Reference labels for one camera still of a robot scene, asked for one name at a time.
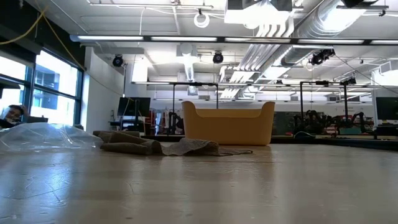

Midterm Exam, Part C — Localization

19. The clear plastic zip bag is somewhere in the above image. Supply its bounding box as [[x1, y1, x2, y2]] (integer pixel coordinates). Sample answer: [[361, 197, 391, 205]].
[[0, 121, 104, 154]]

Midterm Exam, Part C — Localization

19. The yellow plastic basket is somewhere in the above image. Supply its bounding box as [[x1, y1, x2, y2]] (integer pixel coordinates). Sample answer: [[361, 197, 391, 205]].
[[182, 100, 276, 147]]

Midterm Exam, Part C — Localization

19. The black computer monitor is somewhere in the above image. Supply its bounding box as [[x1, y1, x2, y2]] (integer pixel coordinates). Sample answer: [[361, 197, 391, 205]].
[[375, 96, 398, 121], [117, 96, 152, 118]]

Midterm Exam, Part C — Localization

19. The long ceiling light strip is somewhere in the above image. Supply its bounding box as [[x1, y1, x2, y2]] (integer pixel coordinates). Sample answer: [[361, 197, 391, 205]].
[[69, 34, 398, 45]]

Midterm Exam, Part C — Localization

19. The person's head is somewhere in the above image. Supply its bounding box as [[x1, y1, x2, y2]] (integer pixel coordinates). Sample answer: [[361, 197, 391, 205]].
[[0, 104, 30, 129]]

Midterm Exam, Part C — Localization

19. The black metal camera stand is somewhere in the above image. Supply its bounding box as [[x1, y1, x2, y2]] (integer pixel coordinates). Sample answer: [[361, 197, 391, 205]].
[[172, 82, 220, 110], [299, 79, 349, 126]]

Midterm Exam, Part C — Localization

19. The white cable coil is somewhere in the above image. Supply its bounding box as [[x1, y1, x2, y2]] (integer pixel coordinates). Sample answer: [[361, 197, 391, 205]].
[[193, 11, 211, 29]]

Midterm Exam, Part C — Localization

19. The black metal table frame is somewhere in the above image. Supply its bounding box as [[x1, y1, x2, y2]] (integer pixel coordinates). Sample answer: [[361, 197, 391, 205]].
[[139, 134, 398, 152]]

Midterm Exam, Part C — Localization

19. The window with dark frame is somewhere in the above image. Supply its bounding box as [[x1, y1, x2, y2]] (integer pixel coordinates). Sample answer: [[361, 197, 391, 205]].
[[0, 49, 85, 126]]

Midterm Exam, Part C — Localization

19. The silver ventilation duct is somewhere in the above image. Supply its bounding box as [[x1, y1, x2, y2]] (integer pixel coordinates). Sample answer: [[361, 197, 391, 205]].
[[248, 0, 371, 88]]

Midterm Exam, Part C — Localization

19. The yellow hanging cable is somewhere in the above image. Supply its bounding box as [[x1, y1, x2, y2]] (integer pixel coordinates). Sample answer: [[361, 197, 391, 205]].
[[0, 8, 87, 71]]

